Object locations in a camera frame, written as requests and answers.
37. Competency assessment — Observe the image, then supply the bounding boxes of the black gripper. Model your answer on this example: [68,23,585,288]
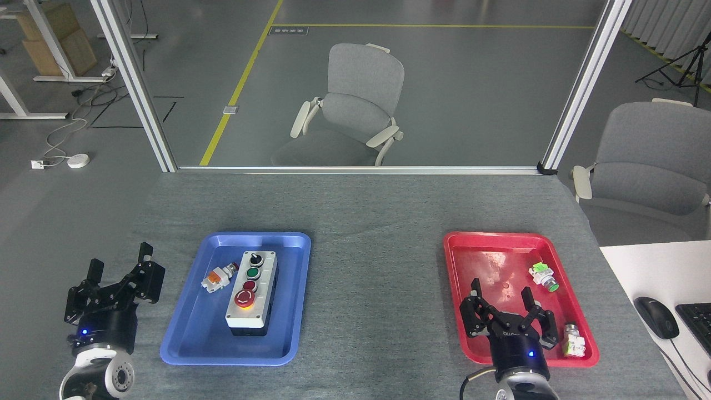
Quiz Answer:
[64,242,166,356]
[459,278,560,383]

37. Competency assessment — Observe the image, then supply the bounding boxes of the grey control box with buttons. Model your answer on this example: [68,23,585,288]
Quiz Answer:
[224,250,278,337]

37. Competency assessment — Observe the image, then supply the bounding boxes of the brown cardboard box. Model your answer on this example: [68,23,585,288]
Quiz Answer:
[16,2,98,78]

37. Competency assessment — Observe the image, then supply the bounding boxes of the red plastic tray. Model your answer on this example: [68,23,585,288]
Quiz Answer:
[443,232,600,368]

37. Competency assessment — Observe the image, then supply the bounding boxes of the blue plastic tray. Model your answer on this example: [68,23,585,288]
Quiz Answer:
[160,232,312,367]

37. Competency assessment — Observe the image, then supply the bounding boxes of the black computer mouse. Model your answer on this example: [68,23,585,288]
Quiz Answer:
[634,296,680,340]

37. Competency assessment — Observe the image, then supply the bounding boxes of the white desk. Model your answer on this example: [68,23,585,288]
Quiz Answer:
[599,240,711,400]

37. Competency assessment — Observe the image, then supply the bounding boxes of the black keyboard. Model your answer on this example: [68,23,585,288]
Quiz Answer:
[675,303,711,357]

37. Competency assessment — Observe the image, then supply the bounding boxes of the grey office chair white armrests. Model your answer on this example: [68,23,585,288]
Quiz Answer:
[571,98,711,248]
[271,43,405,167]

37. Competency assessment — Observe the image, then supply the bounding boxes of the black tripod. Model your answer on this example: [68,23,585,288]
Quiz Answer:
[635,31,711,108]

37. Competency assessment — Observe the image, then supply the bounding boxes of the white pleated curtain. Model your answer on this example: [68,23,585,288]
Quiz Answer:
[620,0,711,63]

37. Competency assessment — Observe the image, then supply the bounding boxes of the silver green push button switch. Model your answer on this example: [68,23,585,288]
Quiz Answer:
[562,323,587,358]

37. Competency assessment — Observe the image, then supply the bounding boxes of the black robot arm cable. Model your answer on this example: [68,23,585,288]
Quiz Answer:
[459,367,498,400]

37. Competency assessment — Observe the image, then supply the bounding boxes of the red push button orange switch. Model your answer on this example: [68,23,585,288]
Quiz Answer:
[201,263,239,293]

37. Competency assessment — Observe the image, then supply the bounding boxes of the white floor cable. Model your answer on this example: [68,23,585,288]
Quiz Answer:
[43,75,114,164]

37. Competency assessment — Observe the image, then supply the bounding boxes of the black mouse cable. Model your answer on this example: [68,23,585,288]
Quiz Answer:
[664,336,711,392]

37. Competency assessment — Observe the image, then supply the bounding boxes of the silver aluminium post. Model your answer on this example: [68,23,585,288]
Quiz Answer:
[91,0,178,173]
[537,0,634,176]

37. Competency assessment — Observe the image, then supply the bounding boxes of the white desk leg frame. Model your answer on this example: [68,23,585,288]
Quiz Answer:
[0,69,69,121]
[0,0,112,83]

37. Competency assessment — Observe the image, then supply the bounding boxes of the silver aluminium rail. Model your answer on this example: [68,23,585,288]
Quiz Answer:
[177,165,542,176]

